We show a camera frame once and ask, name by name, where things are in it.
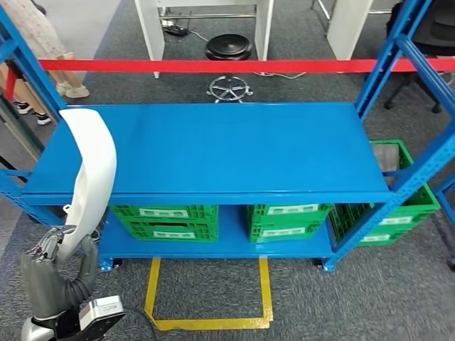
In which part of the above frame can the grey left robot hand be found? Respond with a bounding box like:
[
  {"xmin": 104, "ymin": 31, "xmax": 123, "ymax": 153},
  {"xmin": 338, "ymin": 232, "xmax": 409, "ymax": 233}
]
[{"xmin": 20, "ymin": 224, "xmax": 99, "ymax": 321}]

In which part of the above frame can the white curved plastic part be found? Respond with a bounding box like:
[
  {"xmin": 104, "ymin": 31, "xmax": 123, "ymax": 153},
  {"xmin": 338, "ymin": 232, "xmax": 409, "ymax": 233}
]
[{"xmin": 54, "ymin": 108, "xmax": 117, "ymax": 264}]

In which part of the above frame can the grey slanted metal beam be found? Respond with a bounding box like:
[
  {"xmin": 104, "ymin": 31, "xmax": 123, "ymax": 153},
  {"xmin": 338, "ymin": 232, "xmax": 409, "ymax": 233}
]
[{"xmin": 0, "ymin": 94, "xmax": 44, "ymax": 163}]

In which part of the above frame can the person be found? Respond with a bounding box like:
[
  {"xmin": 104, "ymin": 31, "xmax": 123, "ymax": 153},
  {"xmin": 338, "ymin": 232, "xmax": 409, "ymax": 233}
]
[
  {"xmin": 0, "ymin": 61, "xmax": 52, "ymax": 126},
  {"xmin": 0, "ymin": 0, "xmax": 90, "ymax": 99}
]

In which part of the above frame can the yellow floor tape outline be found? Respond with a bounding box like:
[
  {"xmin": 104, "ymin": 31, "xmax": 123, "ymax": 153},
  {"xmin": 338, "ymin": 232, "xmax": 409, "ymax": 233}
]
[{"xmin": 144, "ymin": 256, "xmax": 274, "ymax": 332}]

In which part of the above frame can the red barrier belt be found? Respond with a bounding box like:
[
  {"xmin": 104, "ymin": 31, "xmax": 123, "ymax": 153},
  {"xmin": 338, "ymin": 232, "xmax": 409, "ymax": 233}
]
[{"xmin": 3, "ymin": 57, "xmax": 455, "ymax": 102}]

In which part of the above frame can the white desk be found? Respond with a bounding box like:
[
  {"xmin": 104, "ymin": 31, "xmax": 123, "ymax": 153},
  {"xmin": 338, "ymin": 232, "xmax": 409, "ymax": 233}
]
[
  {"xmin": 134, "ymin": 0, "xmax": 275, "ymax": 79},
  {"xmin": 327, "ymin": 0, "xmax": 374, "ymax": 60}
]

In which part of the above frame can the black router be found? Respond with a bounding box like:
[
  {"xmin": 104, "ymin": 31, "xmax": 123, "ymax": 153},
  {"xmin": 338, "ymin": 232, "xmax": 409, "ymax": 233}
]
[{"xmin": 164, "ymin": 21, "xmax": 190, "ymax": 38}]

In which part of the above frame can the black round stool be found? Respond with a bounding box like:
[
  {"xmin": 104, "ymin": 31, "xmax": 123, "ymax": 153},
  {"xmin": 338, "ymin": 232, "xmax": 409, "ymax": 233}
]
[{"xmin": 205, "ymin": 33, "xmax": 254, "ymax": 104}]

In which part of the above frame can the black office chair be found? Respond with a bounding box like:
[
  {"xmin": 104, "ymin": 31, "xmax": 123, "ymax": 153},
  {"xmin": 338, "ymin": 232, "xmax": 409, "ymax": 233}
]
[{"xmin": 384, "ymin": 0, "xmax": 455, "ymax": 115}]

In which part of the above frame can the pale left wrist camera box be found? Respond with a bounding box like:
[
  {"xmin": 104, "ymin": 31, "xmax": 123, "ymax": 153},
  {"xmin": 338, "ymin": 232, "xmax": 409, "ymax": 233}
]
[{"xmin": 57, "ymin": 295, "xmax": 125, "ymax": 341}]

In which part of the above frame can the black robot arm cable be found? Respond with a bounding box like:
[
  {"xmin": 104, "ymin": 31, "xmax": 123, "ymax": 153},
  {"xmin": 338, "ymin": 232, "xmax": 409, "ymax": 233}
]
[{"xmin": 122, "ymin": 306, "xmax": 159, "ymax": 341}]

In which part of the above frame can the white floor cable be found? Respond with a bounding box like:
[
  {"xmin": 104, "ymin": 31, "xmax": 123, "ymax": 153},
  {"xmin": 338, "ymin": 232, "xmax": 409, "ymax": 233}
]
[{"xmin": 254, "ymin": 70, "xmax": 308, "ymax": 80}]

